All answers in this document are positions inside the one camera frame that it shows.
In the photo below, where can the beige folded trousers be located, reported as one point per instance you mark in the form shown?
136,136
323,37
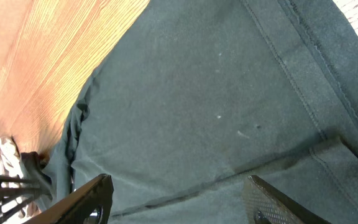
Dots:
10,165

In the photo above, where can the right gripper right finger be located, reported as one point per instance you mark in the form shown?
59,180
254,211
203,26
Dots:
267,205

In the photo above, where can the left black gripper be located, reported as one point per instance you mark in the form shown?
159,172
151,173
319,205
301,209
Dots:
13,187

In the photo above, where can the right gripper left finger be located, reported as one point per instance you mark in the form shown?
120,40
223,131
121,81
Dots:
91,203

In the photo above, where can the black Nike t-shirt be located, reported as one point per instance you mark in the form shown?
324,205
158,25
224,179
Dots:
198,95

